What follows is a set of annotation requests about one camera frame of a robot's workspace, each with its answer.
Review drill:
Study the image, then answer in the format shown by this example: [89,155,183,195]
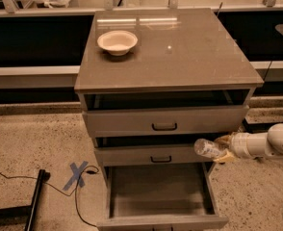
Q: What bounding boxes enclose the blue tape cross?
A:
[63,161,88,191]

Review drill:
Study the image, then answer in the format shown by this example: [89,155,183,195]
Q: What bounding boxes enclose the white paper bowl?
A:
[97,31,138,56]

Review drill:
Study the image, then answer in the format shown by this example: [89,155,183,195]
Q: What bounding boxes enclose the grey middle drawer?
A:
[94,133,224,167]

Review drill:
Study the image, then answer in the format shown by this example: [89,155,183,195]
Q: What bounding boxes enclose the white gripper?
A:
[214,133,275,164]

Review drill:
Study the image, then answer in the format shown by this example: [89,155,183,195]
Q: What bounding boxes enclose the black stand leg left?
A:
[0,169,50,231]

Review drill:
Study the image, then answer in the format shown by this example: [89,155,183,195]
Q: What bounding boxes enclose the grey drawer cabinet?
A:
[73,7,265,231]

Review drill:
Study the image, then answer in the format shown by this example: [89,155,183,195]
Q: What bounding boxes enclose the black floor cable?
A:
[0,165,100,228]

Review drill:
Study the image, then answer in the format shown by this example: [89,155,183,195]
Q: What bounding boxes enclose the grey drawer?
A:
[97,163,228,231]
[83,90,248,138]
[94,133,224,167]

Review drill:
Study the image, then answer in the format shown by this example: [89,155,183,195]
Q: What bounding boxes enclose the clear plastic bottle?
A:
[193,139,226,159]

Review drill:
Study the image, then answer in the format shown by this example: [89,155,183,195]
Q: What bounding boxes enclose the grey bottom drawer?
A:
[97,163,228,231]

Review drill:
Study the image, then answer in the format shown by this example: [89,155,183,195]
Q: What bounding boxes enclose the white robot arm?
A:
[215,123,283,163]

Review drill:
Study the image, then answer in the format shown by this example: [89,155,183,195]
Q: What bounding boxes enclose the grey top drawer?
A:
[83,90,248,138]

